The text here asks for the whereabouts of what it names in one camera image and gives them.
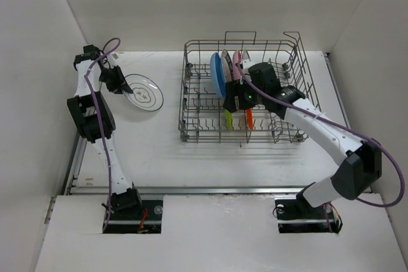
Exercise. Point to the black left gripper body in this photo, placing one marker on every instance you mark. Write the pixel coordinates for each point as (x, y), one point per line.
(112, 78)

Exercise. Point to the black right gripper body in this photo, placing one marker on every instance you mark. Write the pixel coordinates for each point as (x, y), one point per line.
(249, 96)

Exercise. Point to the white plate green rim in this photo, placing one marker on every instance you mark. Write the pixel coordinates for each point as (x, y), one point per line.
(145, 93)

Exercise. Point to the blue plate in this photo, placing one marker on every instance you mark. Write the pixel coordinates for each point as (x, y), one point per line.
(216, 73)

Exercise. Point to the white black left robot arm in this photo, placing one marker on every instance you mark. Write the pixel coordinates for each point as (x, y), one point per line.
(95, 123)

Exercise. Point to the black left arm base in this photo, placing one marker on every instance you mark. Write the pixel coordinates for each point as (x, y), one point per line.
(145, 220)

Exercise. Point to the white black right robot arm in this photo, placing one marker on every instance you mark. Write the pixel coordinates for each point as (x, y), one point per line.
(359, 160)

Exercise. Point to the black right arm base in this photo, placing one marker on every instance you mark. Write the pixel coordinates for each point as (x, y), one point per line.
(293, 220)

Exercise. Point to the white plate orange sunburst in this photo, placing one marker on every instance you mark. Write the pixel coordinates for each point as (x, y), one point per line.
(245, 54)

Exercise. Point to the pink plate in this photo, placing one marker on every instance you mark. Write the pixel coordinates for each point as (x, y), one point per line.
(236, 61)

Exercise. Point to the white plate dark patterned rim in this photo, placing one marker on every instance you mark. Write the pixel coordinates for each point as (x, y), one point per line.
(227, 66)

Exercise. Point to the grey wire dish rack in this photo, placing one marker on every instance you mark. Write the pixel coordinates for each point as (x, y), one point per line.
(218, 106)

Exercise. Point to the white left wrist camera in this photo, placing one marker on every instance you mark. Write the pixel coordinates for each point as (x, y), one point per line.
(111, 60)

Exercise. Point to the aluminium front rail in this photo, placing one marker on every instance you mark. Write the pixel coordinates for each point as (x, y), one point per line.
(190, 190)

